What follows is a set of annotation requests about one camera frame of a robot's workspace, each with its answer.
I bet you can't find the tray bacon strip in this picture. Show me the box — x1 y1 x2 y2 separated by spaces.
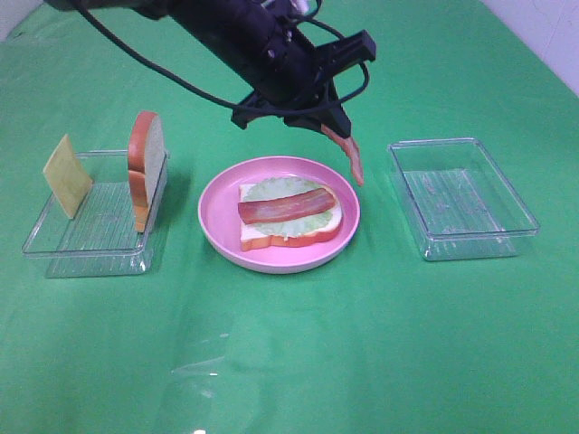
237 187 337 224
321 125 365 186

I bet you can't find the clear right plastic tray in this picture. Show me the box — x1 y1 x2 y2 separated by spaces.
387 137 539 261

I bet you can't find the yellow cheese slice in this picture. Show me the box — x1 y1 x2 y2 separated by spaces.
43 134 93 219

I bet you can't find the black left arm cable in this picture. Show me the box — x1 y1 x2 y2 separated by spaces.
74 0 370 112

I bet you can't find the clear plastic tray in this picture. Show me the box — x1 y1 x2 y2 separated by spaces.
22 150 169 278
387 137 539 261

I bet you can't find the tray bread slice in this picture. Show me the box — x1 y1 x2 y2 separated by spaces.
240 211 343 251
128 110 166 232

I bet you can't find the green lettuce leaf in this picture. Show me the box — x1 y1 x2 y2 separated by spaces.
239 176 342 241

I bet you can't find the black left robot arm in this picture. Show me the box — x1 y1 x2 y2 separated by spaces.
50 1 376 138

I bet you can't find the pink round plate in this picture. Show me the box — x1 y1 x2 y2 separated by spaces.
198 156 360 274

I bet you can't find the clear left plastic tray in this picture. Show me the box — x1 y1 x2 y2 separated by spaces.
22 150 169 278

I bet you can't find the green tablecloth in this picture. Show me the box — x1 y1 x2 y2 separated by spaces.
1 1 578 433

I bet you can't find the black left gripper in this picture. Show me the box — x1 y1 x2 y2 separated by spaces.
232 30 376 138

